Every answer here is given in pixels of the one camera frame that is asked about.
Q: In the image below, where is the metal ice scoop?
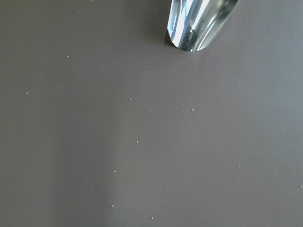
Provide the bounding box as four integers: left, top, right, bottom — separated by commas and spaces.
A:
167, 0, 238, 52

